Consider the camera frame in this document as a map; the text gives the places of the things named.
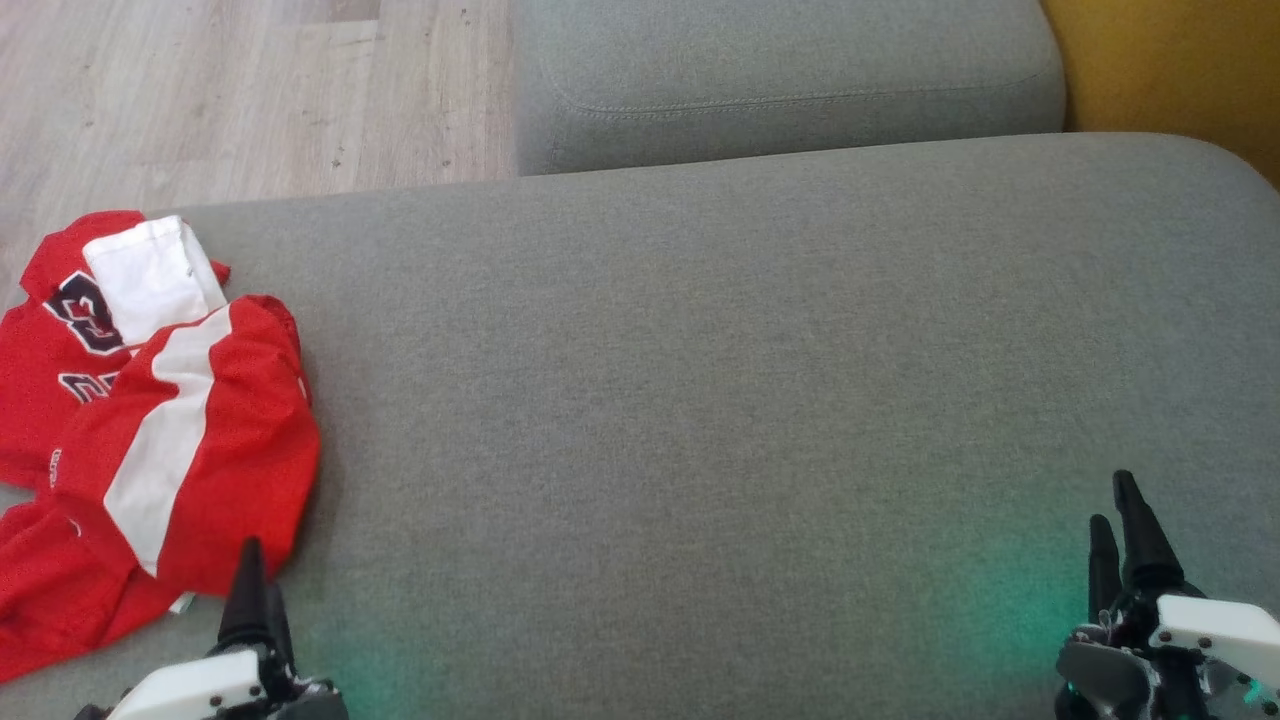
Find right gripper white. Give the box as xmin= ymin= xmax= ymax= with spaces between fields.
xmin=1057 ymin=470 xmax=1280 ymax=720

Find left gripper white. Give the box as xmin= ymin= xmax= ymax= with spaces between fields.
xmin=105 ymin=537 xmax=349 ymax=720

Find red Bulls basketball shorts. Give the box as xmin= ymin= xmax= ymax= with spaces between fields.
xmin=50 ymin=295 xmax=323 ymax=601

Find mustard yellow upholstered furniture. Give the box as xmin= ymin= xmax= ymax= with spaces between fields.
xmin=1040 ymin=0 xmax=1280 ymax=191

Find grey stitched sofa cushion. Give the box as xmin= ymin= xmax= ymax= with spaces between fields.
xmin=510 ymin=0 xmax=1067 ymax=178

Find red white basketball jersey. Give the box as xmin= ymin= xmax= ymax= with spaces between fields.
xmin=0 ymin=210 xmax=233 ymax=684

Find grey fabric sofa seat cushion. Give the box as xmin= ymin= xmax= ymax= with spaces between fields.
xmin=0 ymin=132 xmax=1280 ymax=720

